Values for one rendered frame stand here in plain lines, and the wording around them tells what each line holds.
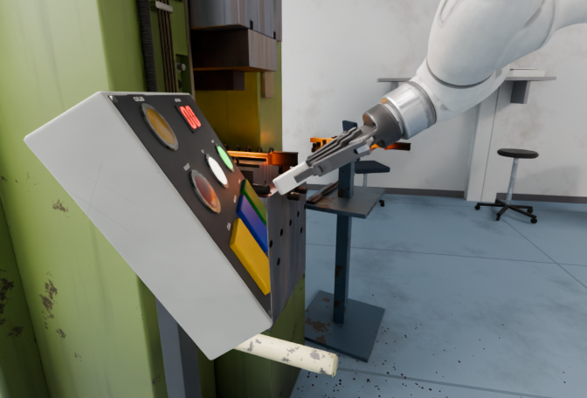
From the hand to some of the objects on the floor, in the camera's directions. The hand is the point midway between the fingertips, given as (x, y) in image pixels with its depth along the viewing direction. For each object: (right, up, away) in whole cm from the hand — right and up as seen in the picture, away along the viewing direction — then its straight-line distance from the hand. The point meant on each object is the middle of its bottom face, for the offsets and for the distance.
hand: (293, 178), depth 58 cm
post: (-19, -104, +16) cm, 107 cm away
